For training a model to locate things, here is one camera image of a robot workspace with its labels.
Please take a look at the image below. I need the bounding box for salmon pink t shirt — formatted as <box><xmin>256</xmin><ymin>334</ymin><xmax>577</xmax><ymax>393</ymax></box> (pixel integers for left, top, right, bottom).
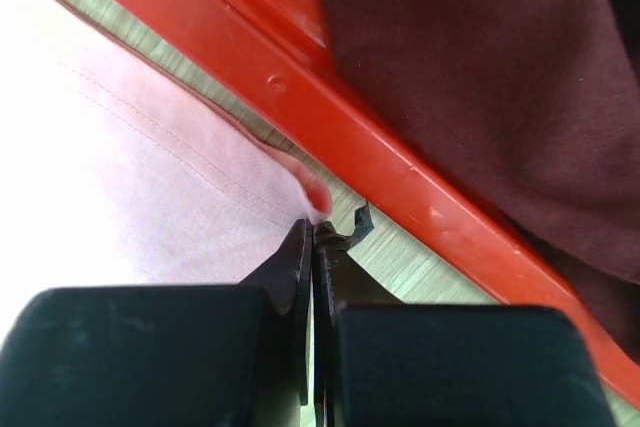
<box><xmin>0</xmin><ymin>0</ymin><xmax>332</xmax><ymax>288</ymax></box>

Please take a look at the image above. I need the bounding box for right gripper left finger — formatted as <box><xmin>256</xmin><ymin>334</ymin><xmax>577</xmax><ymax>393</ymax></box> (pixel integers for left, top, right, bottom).
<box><xmin>1</xmin><ymin>220</ymin><xmax>313</xmax><ymax>426</ymax></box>

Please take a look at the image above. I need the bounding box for dark maroon t shirt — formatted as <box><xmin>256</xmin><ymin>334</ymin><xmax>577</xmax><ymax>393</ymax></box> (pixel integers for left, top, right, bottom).
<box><xmin>320</xmin><ymin>0</ymin><xmax>639</xmax><ymax>358</ymax></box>

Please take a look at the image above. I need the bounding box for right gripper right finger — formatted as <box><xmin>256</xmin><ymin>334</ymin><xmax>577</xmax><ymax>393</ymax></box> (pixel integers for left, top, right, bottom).
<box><xmin>312</xmin><ymin>207</ymin><xmax>615</xmax><ymax>426</ymax></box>

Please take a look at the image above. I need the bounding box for red plastic bin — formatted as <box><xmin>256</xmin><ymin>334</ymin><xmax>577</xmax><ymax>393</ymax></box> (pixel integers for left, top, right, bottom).
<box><xmin>116</xmin><ymin>0</ymin><xmax>639</xmax><ymax>404</ymax></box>

